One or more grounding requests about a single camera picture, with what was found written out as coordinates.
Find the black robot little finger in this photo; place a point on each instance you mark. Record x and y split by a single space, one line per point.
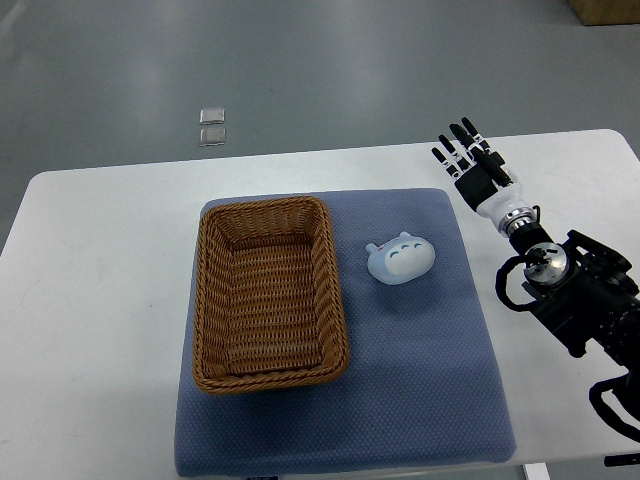
450 168

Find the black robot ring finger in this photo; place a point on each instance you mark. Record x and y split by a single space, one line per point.
458 163

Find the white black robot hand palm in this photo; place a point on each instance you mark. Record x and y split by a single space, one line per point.
487 199

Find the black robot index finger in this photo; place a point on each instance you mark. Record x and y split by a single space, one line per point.
476 140

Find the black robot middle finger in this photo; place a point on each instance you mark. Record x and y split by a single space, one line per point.
460 135

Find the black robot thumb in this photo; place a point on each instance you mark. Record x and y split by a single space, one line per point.
491 166

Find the light blue plush toy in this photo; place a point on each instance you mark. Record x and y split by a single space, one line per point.
401 259

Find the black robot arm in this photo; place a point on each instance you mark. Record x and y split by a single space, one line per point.
562 212

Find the brown wicker basket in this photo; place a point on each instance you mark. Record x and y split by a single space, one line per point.
268 309

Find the cardboard box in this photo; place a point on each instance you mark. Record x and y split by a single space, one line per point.
606 12

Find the blue fabric mat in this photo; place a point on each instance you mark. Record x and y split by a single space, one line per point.
422 386

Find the lower metal floor plate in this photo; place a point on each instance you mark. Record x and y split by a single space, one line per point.
212 136

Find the metal floor plate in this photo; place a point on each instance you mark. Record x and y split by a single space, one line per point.
212 115
212 136

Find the upper metal floor plate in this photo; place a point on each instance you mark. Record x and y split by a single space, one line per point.
212 115

